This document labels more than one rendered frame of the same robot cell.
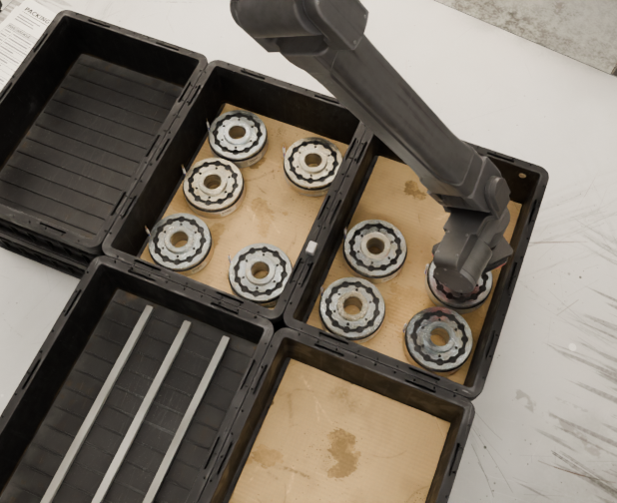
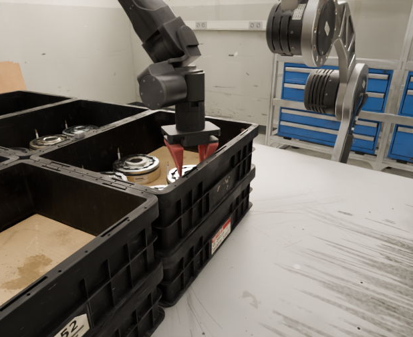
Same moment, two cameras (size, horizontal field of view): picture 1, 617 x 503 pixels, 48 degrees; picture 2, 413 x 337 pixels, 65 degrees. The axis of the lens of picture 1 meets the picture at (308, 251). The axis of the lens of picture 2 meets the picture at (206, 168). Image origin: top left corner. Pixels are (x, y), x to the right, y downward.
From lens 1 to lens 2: 0.83 m
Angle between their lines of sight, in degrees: 41
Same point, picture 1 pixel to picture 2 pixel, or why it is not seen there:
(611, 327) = (330, 257)
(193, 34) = not seen: hidden behind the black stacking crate
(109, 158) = not seen: hidden behind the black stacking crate
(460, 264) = (153, 71)
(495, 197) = (182, 31)
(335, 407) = (49, 241)
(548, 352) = (275, 268)
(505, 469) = not seen: outside the picture
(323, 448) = (15, 266)
